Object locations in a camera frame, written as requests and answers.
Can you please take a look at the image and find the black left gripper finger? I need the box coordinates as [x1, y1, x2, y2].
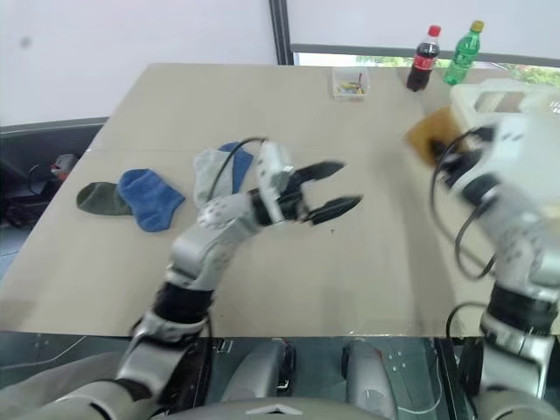
[293, 159, 347, 190]
[307, 194, 364, 228]

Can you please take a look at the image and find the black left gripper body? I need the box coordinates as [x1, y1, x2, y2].
[275, 172, 317, 225]

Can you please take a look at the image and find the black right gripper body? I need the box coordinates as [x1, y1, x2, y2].
[437, 125, 496, 186]

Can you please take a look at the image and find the white object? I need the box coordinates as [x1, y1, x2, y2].
[449, 80, 560, 132]

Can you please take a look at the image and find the clear box with coloured bits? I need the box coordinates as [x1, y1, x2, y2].
[331, 66, 372, 102]

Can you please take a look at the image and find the cola bottle with red cap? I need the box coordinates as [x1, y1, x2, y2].
[405, 24, 442, 93]

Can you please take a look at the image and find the green bottle with yellow cap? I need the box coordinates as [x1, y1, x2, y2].
[442, 20, 486, 87]

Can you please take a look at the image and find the light grey ankle sock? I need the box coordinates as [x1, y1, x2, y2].
[192, 147, 240, 207]

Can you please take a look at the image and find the silver rounded robot leg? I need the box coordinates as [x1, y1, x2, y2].
[222, 339, 298, 403]
[340, 339, 399, 420]

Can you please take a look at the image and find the dark green sock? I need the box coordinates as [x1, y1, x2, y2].
[76, 182, 135, 217]

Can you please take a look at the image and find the silver robot torso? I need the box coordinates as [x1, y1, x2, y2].
[165, 387, 395, 420]

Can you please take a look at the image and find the red and grey device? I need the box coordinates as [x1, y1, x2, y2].
[51, 155, 80, 179]

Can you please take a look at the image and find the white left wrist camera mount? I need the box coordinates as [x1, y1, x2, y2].
[255, 142, 294, 222]

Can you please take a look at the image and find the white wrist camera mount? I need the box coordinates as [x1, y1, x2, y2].
[485, 115, 552, 185]
[255, 142, 294, 222]

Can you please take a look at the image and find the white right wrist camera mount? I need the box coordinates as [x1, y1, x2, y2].
[485, 115, 552, 185]

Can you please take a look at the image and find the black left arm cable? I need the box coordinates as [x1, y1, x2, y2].
[208, 137, 269, 207]

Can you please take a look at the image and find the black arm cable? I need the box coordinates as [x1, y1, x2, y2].
[430, 129, 500, 281]
[208, 137, 269, 207]

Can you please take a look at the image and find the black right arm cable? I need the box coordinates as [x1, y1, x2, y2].
[430, 129, 500, 281]

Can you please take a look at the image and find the dark grey window frame post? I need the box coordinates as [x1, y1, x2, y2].
[268, 0, 293, 67]

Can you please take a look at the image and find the black cable bundle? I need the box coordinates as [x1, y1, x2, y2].
[0, 161, 50, 228]

